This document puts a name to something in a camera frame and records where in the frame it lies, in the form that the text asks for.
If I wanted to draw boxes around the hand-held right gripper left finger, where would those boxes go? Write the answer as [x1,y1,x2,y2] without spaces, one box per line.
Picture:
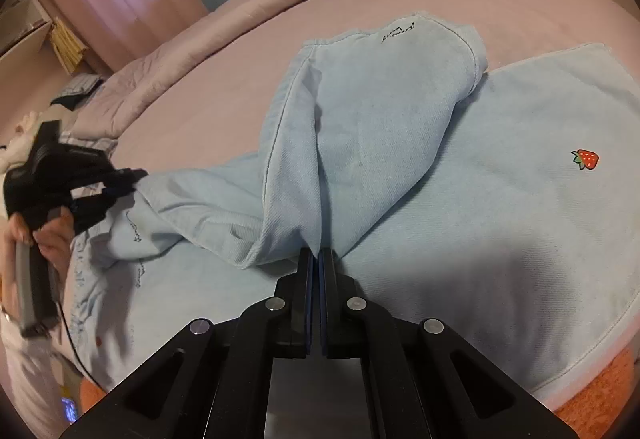
[59,247,314,439]

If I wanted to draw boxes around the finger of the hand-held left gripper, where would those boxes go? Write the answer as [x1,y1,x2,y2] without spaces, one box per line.
[97,168,149,194]
[69,188,140,236]

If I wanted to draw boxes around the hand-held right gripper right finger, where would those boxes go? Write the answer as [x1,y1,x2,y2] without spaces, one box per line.
[318,247,581,439]

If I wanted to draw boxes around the light blue denim pants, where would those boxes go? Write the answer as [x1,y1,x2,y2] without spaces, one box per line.
[65,11,640,407]

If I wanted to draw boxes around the person's left hand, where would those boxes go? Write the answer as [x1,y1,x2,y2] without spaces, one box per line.
[0,206,77,317]

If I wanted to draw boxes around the white stuffed goose toy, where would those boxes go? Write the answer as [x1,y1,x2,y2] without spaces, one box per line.
[0,111,42,170]

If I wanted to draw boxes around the blue striped pillow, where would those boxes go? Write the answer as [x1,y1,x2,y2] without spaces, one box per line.
[52,73,107,110]

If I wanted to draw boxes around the yellow hanging tassels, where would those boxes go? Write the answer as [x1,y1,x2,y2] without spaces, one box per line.
[49,16,89,76]

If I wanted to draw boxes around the white shelf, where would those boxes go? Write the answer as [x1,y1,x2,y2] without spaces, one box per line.
[0,0,57,58]

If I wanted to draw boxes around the person's pale clothing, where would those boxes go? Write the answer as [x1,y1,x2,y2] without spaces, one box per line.
[0,326,76,427]

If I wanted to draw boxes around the black cable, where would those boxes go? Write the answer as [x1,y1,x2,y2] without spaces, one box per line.
[54,301,111,395]

